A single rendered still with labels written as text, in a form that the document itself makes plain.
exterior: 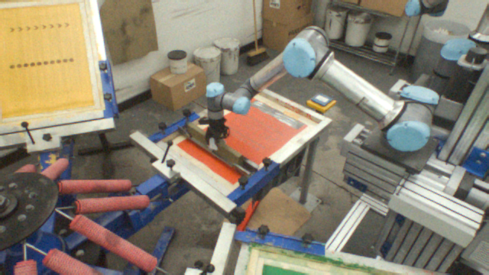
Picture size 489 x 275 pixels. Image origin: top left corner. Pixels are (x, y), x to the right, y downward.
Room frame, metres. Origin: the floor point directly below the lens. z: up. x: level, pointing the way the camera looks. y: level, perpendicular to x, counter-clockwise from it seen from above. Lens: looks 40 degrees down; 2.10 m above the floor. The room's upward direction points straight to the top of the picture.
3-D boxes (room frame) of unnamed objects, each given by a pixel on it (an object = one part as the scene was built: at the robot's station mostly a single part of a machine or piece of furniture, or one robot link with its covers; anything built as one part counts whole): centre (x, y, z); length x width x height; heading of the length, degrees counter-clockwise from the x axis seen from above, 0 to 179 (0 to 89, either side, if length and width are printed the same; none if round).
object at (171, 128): (1.42, 0.34, 0.97); 0.30 x 0.05 x 0.07; 137
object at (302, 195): (1.74, -0.49, 0.48); 0.22 x 0.22 x 0.96; 47
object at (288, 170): (1.32, -0.20, 0.79); 0.46 x 0.09 x 0.33; 137
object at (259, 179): (1.04, -0.07, 0.97); 0.30 x 0.05 x 0.07; 137
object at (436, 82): (1.38, -0.93, 1.31); 0.15 x 0.15 x 0.10
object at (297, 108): (1.40, -0.02, 0.97); 0.79 x 0.58 x 0.04; 137
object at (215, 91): (1.23, 0.11, 1.31); 0.09 x 0.08 x 0.11; 62
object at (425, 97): (0.99, -0.61, 1.42); 0.13 x 0.12 x 0.14; 152
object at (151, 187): (0.99, 0.36, 1.02); 0.17 x 0.06 x 0.05; 137
